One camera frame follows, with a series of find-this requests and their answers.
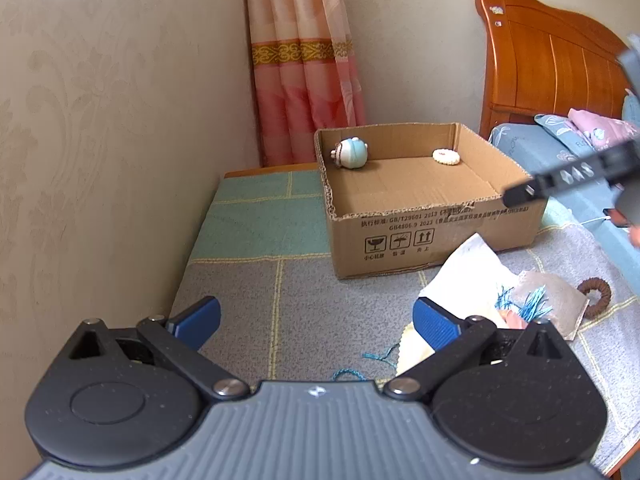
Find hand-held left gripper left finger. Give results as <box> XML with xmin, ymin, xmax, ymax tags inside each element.
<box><xmin>67</xmin><ymin>296</ymin><xmax>251</xmax><ymax>402</ymax></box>

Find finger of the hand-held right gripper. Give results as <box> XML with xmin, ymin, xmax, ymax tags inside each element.
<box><xmin>504</xmin><ymin>139</ymin><xmax>640</xmax><ymax>207</ymax></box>

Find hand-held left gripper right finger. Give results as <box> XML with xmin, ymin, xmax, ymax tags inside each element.
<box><xmin>382</xmin><ymin>296</ymin><xmax>566</xmax><ymax>403</ymax></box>

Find white cloth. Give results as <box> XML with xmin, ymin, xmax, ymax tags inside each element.
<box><xmin>417</xmin><ymin>234</ymin><xmax>523</xmax><ymax>321</ymax></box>

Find cardboard box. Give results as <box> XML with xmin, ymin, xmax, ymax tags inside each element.
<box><xmin>314</xmin><ymin>122</ymin><xmax>548</xmax><ymax>280</ymax></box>

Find blue brocade tasselled pouch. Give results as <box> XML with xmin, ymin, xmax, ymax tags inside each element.
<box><xmin>494</xmin><ymin>284</ymin><xmax>550</xmax><ymax>331</ymax></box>

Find grey fabric pouch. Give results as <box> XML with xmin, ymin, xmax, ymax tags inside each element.
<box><xmin>517</xmin><ymin>270</ymin><xmax>588</xmax><ymax>342</ymax></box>

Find brown scrunchie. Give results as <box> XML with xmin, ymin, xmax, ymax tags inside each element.
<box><xmin>576</xmin><ymin>278</ymin><xmax>613</xmax><ymax>318</ymax></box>

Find wooden bed with blue sheet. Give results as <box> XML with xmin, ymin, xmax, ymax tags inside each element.
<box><xmin>487</xmin><ymin>122</ymin><xmax>640</xmax><ymax>281</ymax></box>

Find pink floral quilt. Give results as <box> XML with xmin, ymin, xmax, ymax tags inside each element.
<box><xmin>567</xmin><ymin>107</ymin><xmax>640</xmax><ymax>152</ymax></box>

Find black smartphone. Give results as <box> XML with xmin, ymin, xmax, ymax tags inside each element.
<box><xmin>602</xmin><ymin>207</ymin><xmax>632</xmax><ymax>231</ymax></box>

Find wooden bed headboard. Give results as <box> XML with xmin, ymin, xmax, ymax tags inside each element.
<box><xmin>475</xmin><ymin>0</ymin><xmax>637</xmax><ymax>137</ymax></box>

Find green grey checked mat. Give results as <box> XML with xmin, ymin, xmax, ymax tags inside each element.
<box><xmin>172</xmin><ymin>167</ymin><xmax>640</xmax><ymax>476</ymax></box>

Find blue round plush toy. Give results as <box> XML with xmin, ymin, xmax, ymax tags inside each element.
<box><xmin>332</xmin><ymin>137</ymin><xmax>370</xmax><ymax>170</ymax></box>

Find pink patterned curtain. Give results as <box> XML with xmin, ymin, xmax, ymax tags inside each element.
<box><xmin>243</xmin><ymin>0</ymin><xmax>367</xmax><ymax>168</ymax></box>

